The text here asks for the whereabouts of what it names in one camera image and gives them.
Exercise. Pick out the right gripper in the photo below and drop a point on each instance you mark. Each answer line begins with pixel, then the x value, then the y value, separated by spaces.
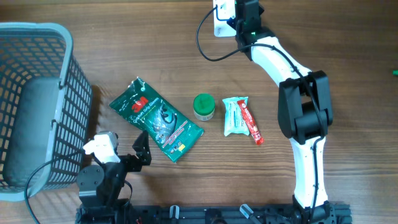
pixel 260 8

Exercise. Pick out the red stick sachet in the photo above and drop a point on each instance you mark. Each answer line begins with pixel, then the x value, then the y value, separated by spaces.
pixel 250 122

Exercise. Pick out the grey plastic mesh basket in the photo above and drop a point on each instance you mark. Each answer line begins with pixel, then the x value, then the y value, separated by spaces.
pixel 45 109

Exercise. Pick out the green lid jar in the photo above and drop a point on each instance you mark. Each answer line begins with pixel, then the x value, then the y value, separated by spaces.
pixel 204 106

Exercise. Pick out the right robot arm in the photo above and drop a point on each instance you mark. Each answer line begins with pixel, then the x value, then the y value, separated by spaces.
pixel 304 103

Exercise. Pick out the teal snack packet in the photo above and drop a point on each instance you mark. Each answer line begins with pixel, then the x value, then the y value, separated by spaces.
pixel 233 120

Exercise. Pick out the white barcode scanner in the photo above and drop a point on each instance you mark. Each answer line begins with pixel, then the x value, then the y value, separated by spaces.
pixel 225 10

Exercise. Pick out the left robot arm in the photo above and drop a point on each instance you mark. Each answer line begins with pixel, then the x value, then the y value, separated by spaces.
pixel 100 184

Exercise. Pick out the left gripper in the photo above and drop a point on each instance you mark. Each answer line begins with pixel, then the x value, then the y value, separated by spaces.
pixel 143 154

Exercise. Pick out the green 3M gloves packet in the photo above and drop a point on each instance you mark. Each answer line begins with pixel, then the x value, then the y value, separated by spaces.
pixel 146 109

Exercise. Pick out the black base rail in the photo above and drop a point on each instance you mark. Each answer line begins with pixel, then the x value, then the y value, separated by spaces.
pixel 277 213

